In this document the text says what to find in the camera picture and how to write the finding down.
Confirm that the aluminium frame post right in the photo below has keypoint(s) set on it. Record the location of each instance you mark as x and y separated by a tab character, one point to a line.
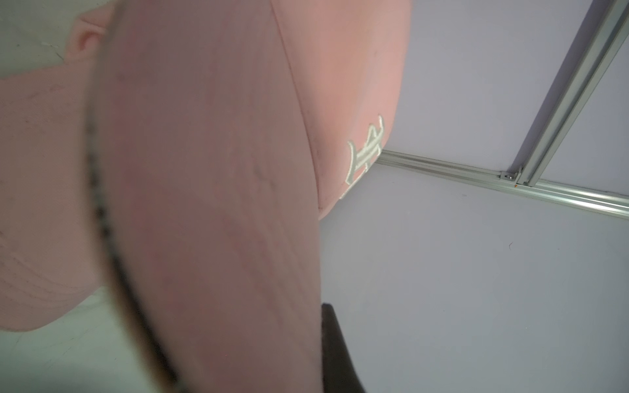
598	40

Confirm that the aluminium back crossbar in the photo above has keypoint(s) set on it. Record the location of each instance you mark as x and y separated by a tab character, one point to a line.
610	204

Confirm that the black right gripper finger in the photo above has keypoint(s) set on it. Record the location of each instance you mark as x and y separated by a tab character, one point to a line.
338	372

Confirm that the pink cap white R logo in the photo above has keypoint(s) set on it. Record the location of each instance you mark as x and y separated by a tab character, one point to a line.
218	135

